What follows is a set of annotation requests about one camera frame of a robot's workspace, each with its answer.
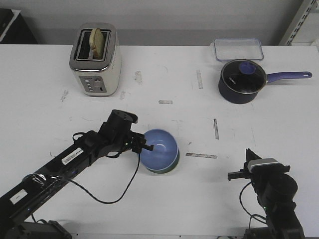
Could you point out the metal shelf rail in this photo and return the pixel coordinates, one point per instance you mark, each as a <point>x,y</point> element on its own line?
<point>304,27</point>

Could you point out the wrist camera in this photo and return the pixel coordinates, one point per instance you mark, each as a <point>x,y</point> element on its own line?
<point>128,116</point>
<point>261,162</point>

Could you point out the green bowl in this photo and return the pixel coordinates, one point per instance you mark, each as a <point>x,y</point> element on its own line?
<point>168,169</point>

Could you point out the glass pot lid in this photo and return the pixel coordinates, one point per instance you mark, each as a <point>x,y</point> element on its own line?
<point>243,76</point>

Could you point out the purple saucepan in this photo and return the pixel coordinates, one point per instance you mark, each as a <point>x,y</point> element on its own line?
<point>239,98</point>

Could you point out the blue bowl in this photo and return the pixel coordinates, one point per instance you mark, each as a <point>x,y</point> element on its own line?
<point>164,152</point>

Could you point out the black box at corner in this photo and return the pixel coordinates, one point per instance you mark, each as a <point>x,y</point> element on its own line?
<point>14,29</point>

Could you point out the toast slice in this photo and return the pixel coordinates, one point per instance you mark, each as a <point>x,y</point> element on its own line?
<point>96,42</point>

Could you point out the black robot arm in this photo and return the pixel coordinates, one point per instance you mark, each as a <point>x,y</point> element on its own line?
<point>275,191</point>
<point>35,189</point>

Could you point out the cream toaster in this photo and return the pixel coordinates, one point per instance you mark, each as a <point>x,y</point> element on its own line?
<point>96,77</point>

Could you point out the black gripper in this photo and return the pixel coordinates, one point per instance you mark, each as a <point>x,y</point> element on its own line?
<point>117,133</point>
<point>259,175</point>

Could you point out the clear plastic food container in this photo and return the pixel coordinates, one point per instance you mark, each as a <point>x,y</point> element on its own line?
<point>227,49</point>

